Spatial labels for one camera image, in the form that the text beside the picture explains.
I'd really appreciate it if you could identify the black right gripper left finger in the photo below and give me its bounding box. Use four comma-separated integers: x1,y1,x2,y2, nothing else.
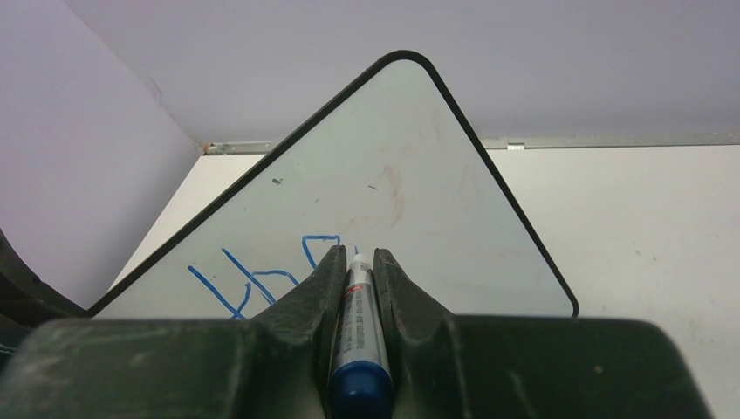
1,245,346,418

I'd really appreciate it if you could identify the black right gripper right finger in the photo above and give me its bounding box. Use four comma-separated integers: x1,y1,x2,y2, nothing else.
373,249,710,418

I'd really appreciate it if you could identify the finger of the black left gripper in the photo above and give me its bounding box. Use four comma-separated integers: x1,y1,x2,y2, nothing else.
1,235,86,367

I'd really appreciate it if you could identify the blue whiteboard marker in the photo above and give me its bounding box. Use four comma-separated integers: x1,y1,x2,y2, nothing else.
328,254,394,418

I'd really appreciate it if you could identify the black framed whiteboard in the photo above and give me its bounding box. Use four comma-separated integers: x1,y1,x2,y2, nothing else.
89,51,579,319

